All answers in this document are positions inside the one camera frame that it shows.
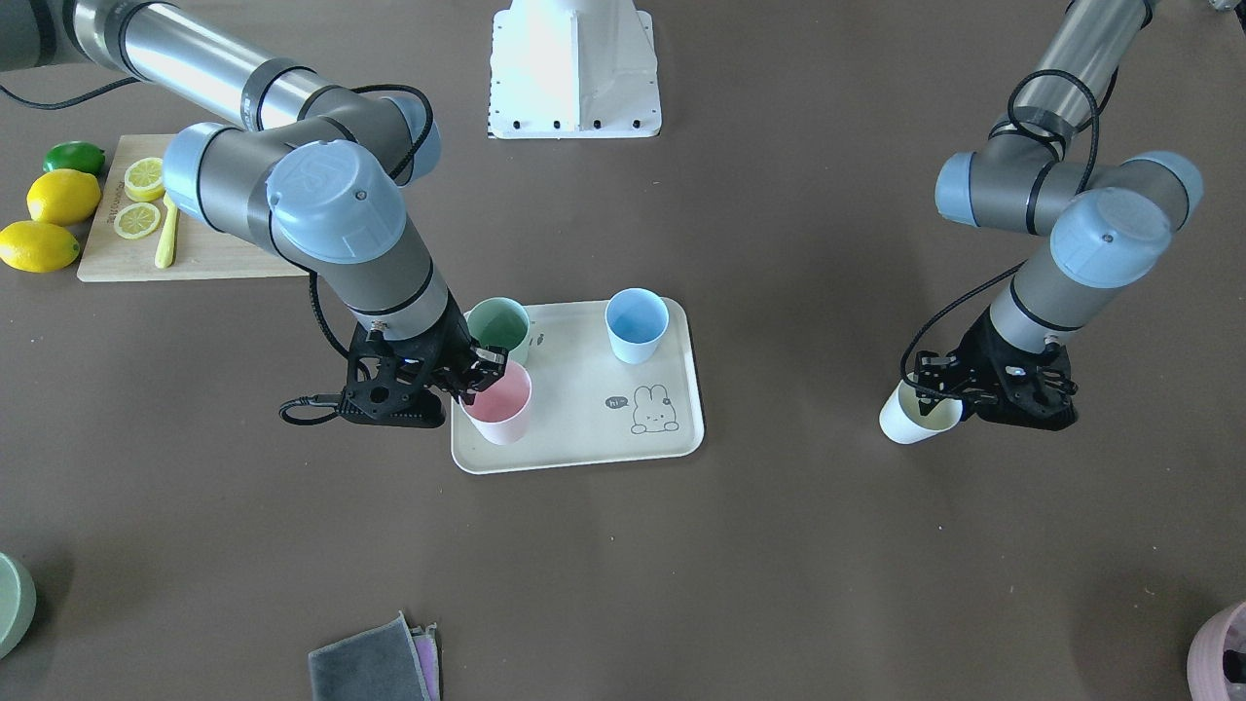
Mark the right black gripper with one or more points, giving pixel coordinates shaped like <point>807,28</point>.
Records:
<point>450,343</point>

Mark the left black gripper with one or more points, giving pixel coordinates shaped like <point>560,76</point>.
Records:
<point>977,352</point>

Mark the green plastic cup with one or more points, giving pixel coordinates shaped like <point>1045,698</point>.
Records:
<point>504,323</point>

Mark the pink plastic cup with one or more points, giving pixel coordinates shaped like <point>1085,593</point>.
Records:
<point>502,411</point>

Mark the cream plastic cup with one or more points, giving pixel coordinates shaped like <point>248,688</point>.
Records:
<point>906,418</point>

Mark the blue plastic cup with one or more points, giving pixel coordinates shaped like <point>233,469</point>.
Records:
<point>635,320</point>

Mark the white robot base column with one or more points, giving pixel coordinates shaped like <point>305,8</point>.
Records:
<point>573,70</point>

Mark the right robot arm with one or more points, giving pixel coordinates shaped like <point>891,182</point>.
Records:
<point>308,171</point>

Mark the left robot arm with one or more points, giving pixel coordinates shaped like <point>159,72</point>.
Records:
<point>1101,230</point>

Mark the cream rabbit tray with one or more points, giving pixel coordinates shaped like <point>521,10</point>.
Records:
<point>590,408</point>

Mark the wooden cutting board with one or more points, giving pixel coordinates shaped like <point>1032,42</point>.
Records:
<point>199,251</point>

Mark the grey folded cloth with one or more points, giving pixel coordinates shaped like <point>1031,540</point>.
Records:
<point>390,662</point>

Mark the yellow plastic knife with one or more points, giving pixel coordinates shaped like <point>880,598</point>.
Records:
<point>165,251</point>

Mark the pink ribbed bowl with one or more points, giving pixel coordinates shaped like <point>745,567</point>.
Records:
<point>1215,658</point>

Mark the lemon half lower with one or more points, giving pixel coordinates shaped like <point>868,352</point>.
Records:
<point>137,220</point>

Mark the lemon half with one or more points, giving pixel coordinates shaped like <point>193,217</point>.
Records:
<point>143,181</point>
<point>137,220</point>

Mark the lemon half upper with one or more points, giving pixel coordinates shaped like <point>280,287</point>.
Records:
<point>143,181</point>

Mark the whole yellow lemon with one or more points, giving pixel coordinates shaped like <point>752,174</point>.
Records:
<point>63,197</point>

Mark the green lime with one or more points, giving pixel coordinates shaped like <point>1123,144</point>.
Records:
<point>82,156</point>

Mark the green bowl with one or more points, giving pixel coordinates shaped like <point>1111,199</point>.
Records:
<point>18,602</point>

